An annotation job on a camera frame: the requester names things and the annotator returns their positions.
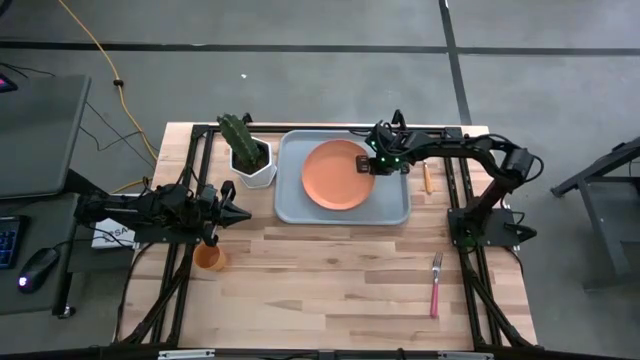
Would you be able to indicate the orange plastic cup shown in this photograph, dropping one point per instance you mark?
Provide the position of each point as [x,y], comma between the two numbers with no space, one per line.
[210,260]

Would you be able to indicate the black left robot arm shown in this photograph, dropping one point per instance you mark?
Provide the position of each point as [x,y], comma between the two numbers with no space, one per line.
[130,210]

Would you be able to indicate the silver metal bracket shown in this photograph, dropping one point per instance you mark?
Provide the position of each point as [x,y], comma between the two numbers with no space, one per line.
[465,355]
[185,354]

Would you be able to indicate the black computer mouse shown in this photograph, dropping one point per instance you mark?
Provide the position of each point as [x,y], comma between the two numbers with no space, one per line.
[37,267]

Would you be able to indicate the orange round plate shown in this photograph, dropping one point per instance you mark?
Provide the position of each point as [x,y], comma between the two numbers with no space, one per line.
[330,180]

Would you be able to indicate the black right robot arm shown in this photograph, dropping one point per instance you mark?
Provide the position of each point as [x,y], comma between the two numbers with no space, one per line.
[465,147]

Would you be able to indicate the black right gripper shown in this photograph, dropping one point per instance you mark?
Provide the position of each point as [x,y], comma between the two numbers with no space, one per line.
[387,165]

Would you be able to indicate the grey plastic tray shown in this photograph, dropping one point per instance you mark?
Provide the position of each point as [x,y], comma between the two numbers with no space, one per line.
[295,200]

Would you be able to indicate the black keyboard blue backlight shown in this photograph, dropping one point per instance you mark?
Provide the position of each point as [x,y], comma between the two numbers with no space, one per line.
[9,242]

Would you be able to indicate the dark grey flat monitor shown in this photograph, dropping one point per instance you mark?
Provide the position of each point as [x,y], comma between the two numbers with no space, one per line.
[40,135]

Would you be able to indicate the black metal stand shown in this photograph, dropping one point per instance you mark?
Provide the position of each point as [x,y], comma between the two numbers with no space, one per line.
[600,200]

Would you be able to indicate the green cactus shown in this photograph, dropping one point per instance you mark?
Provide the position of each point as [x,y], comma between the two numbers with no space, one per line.
[237,135]

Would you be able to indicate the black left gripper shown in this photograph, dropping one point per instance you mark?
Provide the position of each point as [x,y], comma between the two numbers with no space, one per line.
[220,212]

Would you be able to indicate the black device pink light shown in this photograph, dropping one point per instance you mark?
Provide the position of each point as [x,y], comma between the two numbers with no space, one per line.
[6,83]

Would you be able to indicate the white faceted plant pot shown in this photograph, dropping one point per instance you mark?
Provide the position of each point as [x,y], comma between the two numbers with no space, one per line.
[260,177]

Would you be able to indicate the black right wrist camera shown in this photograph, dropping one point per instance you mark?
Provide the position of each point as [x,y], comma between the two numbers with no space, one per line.
[382,136]

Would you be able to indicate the black side desk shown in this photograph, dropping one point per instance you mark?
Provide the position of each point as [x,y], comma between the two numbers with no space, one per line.
[85,260]

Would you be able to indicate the white labelled box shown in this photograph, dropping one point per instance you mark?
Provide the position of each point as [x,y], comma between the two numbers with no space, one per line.
[112,235]

